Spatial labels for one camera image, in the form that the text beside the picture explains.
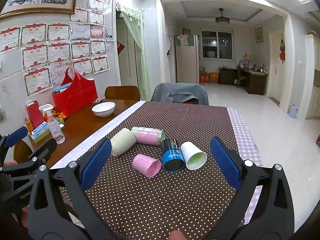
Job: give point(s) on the dark wooden desk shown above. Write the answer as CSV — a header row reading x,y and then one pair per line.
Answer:
x,y
253,82

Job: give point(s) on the clear spray bottle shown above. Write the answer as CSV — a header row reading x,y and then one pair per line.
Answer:
x,y
52,123

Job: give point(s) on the ceiling lamp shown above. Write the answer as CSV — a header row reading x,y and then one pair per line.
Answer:
x,y
222,19

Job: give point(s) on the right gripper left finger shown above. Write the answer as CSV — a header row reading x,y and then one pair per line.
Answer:
x,y
48,217

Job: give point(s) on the white bowl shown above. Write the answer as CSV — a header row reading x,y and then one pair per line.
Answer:
x,y
104,109

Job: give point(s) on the wooden chair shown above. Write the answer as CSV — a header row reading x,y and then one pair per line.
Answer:
x,y
122,93

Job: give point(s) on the grey covered chair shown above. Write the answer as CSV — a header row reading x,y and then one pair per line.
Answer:
x,y
180,93

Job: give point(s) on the window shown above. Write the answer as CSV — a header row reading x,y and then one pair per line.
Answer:
x,y
217,45

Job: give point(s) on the pink cup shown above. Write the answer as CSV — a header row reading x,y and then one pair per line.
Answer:
x,y
146,165

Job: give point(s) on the white refrigerator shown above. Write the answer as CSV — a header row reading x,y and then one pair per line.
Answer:
x,y
187,59

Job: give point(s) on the blue kettle on floor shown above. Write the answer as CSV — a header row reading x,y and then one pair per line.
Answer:
x,y
292,111

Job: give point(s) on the green tray with boxes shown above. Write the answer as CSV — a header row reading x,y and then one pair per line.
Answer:
x,y
45,132

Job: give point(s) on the red felt bag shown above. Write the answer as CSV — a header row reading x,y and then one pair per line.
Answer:
x,y
80,93

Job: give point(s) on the red small box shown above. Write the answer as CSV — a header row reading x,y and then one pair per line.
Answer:
x,y
34,113

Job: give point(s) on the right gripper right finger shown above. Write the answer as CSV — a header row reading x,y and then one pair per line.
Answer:
x,y
273,217

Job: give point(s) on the pink green glass jar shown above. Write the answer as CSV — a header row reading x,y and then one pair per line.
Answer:
x,y
150,136

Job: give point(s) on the right hand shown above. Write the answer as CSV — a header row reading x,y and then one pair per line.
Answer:
x,y
176,235

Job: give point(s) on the white paper cup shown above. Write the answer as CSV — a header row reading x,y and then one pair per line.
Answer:
x,y
194,157

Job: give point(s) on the pink checkered tablecloth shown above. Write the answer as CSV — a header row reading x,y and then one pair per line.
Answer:
x,y
247,150

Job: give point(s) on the pale green cup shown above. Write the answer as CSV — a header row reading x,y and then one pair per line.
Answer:
x,y
122,141

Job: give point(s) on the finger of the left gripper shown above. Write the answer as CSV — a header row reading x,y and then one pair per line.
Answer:
x,y
10,140
35,159

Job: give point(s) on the black blue canister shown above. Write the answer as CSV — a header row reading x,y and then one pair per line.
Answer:
x,y
172,157

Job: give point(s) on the left hand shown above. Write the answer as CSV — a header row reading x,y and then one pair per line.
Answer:
x,y
21,216

